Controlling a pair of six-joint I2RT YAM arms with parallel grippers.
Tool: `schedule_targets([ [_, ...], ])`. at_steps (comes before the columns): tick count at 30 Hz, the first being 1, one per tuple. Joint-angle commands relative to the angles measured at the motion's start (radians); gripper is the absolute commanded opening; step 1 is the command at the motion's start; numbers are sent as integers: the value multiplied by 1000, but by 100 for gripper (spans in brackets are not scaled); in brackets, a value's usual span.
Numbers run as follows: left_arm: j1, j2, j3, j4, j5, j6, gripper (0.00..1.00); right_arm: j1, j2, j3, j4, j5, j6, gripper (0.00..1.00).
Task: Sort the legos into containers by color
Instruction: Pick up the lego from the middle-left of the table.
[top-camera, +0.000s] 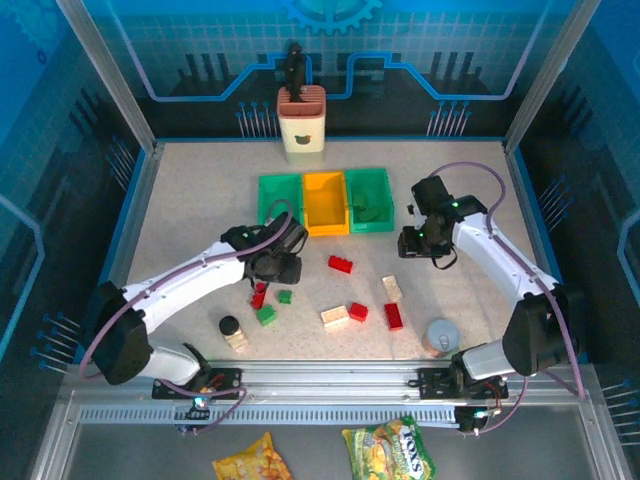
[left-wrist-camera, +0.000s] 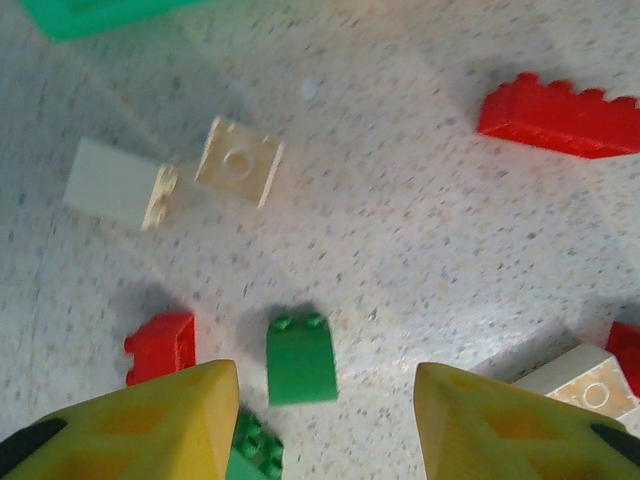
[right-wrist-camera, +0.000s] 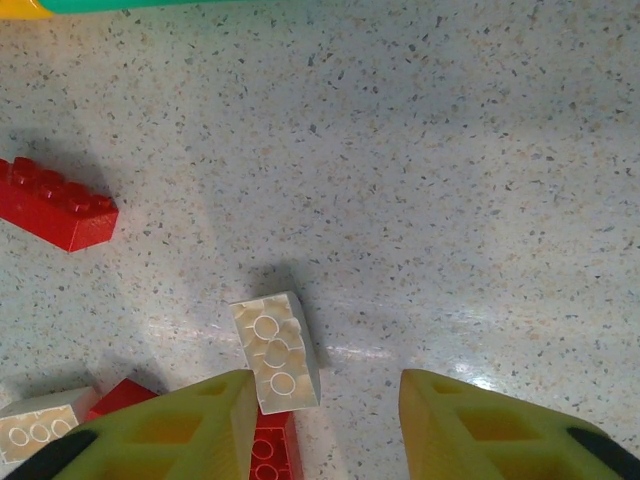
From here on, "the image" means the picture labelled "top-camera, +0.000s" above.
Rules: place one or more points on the red long lego brick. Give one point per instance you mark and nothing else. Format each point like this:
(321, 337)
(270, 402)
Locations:
(393, 316)
(259, 299)
(340, 264)

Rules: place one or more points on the white long lego brick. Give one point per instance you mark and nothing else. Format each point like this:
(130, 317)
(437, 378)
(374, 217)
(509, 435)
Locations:
(334, 316)
(392, 287)

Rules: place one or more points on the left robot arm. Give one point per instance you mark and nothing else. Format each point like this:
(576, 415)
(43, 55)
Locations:
(190, 280)

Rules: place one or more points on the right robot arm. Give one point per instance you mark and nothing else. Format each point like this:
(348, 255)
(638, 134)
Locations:
(500, 260)

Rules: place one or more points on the spice bottle with black cap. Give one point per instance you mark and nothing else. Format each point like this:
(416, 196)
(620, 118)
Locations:
(232, 332)

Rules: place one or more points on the green plastic bin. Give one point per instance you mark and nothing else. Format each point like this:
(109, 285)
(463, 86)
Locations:
(280, 190)
(380, 190)

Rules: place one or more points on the yellow plastic bin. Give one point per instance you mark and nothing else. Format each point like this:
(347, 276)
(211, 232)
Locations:
(326, 205)

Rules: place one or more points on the red short lego brick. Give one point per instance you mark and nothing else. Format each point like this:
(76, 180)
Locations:
(358, 311)

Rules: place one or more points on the tin can with pull tab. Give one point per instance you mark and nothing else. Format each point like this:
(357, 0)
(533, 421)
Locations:
(442, 337)

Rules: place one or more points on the cream knife block pink top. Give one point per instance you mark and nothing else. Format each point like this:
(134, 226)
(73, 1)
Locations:
(301, 127)

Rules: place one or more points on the small circuit board with LED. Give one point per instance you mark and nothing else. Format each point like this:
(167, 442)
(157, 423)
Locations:
(200, 400)
(477, 417)

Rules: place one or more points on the yellow snack bag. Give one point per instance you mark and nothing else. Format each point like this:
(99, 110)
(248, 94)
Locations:
(252, 460)

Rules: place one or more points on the green candy bag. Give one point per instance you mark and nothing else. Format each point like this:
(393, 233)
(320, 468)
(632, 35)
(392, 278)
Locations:
(390, 447)

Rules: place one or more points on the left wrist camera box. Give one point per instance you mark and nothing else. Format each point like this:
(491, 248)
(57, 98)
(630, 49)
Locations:
(294, 237)

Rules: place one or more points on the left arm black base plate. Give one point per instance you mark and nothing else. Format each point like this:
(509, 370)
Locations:
(227, 382)

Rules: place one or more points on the aluminium frame rail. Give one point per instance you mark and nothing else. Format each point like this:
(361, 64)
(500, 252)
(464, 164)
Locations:
(325, 380)

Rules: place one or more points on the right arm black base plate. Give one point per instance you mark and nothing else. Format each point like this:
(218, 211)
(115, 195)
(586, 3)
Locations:
(432, 382)

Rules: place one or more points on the aluminium frame post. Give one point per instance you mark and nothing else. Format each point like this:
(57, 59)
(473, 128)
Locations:
(115, 75)
(542, 75)

